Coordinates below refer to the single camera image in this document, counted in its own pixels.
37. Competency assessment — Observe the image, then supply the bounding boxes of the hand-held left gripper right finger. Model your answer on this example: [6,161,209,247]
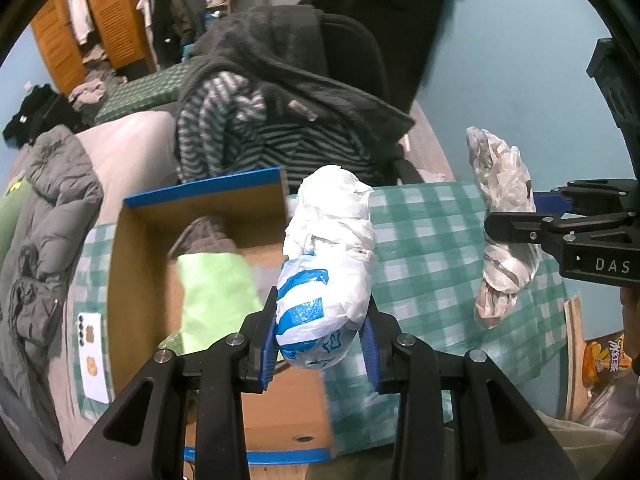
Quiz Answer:
[360,297,581,480]

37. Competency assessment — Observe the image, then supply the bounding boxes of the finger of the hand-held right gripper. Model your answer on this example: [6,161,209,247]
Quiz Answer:
[484,211,640,257]
[532,179,640,217]

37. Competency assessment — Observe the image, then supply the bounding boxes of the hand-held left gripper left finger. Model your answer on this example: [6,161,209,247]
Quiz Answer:
[57,285,281,480]

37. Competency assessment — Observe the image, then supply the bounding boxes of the clear plastic bag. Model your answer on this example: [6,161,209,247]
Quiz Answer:
[466,126,543,330]
[575,375,640,433]

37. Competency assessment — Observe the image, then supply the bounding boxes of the light green bag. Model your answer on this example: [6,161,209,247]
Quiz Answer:
[177,252,266,353]

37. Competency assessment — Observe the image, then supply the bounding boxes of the white blue printed plastic bag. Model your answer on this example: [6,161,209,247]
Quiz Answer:
[276,165,376,372]

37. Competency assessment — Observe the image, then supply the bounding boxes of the blue cardboard box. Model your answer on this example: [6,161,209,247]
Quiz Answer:
[77,166,336,465]

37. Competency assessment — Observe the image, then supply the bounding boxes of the person's right hand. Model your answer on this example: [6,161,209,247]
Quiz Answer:
[621,286,640,377]

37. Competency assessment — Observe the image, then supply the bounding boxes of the orange snack packet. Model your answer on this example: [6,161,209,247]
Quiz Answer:
[582,332,636,401]

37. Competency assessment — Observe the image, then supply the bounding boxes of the green checkered tablecloth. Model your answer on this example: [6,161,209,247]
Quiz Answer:
[70,180,568,448]

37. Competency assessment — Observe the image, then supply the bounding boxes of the green textured cloth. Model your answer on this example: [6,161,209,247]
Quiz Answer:
[156,331,187,358]

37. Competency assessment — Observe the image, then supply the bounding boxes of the grey towel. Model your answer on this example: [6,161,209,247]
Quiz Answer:
[169,216,276,301]

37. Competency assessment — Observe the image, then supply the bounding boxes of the striped sweater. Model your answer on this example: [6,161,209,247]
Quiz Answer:
[176,71,381,186]

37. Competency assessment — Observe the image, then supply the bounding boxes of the black hanging cloth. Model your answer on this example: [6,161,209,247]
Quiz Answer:
[300,0,473,106]

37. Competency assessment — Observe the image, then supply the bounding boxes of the grey puffer jacket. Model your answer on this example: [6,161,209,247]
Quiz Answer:
[0,125,104,446]

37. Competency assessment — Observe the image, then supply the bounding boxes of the black office chair with clothes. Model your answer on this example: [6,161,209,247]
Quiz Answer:
[180,5,416,161]

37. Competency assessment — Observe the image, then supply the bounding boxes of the green checkered bed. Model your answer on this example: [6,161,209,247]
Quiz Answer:
[95,62,193,123]

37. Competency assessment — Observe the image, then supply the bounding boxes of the grey white clothes pile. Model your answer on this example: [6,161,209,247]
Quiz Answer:
[67,67,128,111]

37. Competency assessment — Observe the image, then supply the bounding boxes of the black clothes pile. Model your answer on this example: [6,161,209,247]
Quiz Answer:
[2,85,86,148]

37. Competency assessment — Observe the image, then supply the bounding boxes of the dark hanging clothes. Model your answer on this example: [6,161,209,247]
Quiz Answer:
[137,0,206,71]

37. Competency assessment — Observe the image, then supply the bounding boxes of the orange wooden wardrobe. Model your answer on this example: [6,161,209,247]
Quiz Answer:
[31,0,151,96]

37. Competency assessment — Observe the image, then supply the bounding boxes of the white hanging shirt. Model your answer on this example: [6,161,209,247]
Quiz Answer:
[67,0,96,46]

